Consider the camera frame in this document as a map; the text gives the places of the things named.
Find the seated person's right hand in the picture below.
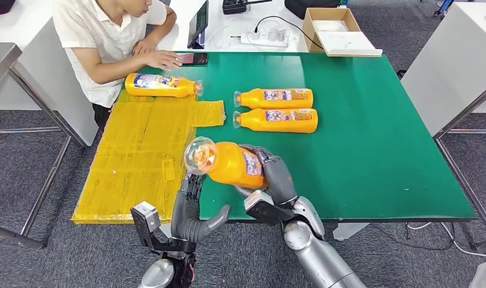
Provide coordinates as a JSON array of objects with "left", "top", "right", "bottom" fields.
[{"left": 141, "top": 49, "right": 184, "bottom": 73}]

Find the seated person's left hand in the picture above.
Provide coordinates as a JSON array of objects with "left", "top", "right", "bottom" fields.
[{"left": 131, "top": 37, "right": 158, "bottom": 56}]

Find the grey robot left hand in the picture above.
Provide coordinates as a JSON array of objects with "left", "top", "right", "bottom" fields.
[{"left": 170, "top": 173, "right": 232, "bottom": 244}]

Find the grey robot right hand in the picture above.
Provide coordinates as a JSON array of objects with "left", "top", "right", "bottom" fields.
[{"left": 234, "top": 143, "right": 299, "bottom": 206}]

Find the orange detergent bottle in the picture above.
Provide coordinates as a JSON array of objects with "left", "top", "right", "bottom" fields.
[
  {"left": 124, "top": 73, "right": 204, "bottom": 98},
  {"left": 233, "top": 88, "right": 314, "bottom": 110},
  {"left": 183, "top": 136, "right": 268, "bottom": 190},
  {"left": 232, "top": 108, "right": 319, "bottom": 134}
]

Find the black smartphone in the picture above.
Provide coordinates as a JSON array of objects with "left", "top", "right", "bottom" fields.
[{"left": 178, "top": 52, "right": 209, "bottom": 67}]

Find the black tablet on stand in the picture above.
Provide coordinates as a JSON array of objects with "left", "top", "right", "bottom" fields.
[{"left": 187, "top": 0, "right": 209, "bottom": 50}]

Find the seated person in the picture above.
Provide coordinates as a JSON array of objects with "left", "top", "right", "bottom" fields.
[{"left": 52, "top": 0, "right": 184, "bottom": 130}]

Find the yellow taped cardboard sheet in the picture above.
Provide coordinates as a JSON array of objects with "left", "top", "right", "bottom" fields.
[{"left": 71, "top": 89, "right": 227, "bottom": 226}]

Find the white table foot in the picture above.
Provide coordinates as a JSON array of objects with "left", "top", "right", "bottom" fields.
[{"left": 332, "top": 221, "right": 370, "bottom": 241}]

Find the black radio device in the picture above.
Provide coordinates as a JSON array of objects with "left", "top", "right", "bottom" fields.
[{"left": 222, "top": 0, "right": 274, "bottom": 16}]

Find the white power strip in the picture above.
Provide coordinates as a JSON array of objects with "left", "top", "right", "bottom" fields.
[{"left": 239, "top": 28, "right": 290, "bottom": 49}]

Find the white cabinet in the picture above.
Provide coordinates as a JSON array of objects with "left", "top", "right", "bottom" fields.
[
  {"left": 401, "top": 2, "right": 486, "bottom": 138},
  {"left": 0, "top": 0, "right": 98, "bottom": 147}
]

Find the stainless steel table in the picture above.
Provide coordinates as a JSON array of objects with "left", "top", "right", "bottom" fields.
[{"left": 0, "top": 43, "right": 87, "bottom": 250}]

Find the brown cardboard box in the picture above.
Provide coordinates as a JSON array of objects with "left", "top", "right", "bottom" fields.
[{"left": 302, "top": 7, "right": 383, "bottom": 58}]

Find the black bag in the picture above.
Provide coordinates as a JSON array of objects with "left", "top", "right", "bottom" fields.
[{"left": 0, "top": 0, "right": 16, "bottom": 19}]

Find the white flat box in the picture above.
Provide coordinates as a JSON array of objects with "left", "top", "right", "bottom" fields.
[{"left": 316, "top": 31, "right": 383, "bottom": 56}]

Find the black carrying case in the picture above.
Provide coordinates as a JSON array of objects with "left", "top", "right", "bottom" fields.
[{"left": 284, "top": 0, "right": 341, "bottom": 20}]

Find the white rounded device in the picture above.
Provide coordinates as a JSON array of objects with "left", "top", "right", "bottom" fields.
[{"left": 312, "top": 20, "right": 349, "bottom": 32}]

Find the pale grey panel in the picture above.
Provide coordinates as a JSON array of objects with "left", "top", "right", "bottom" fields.
[{"left": 467, "top": 261, "right": 486, "bottom": 288}]

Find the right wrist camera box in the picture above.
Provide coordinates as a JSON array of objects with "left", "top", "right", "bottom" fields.
[{"left": 244, "top": 190, "right": 295, "bottom": 227}]

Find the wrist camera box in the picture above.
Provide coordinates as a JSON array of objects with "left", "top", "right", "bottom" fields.
[
  {"left": 130, "top": 201, "right": 162, "bottom": 252},
  {"left": 244, "top": 190, "right": 295, "bottom": 227}
]

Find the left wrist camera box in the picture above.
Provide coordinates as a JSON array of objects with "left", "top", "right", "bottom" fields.
[{"left": 130, "top": 201, "right": 162, "bottom": 252}]

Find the thin white desk cable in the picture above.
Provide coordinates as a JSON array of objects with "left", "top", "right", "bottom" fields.
[{"left": 206, "top": 24, "right": 242, "bottom": 49}]

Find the black power cable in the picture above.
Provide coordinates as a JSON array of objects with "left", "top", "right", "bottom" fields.
[{"left": 254, "top": 16, "right": 325, "bottom": 50}]

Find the black floor cable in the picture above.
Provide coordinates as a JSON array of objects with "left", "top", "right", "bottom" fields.
[{"left": 370, "top": 221, "right": 454, "bottom": 252}]

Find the white floor cable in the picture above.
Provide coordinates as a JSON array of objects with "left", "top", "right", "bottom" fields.
[{"left": 406, "top": 221, "right": 486, "bottom": 257}]

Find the steel table frame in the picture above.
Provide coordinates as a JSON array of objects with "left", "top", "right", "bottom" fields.
[{"left": 433, "top": 79, "right": 486, "bottom": 251}]

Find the blue metal frame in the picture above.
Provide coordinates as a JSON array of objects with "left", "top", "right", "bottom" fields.
[{"left": 433, "top": 0, "right": 454, "bottom": 17}]

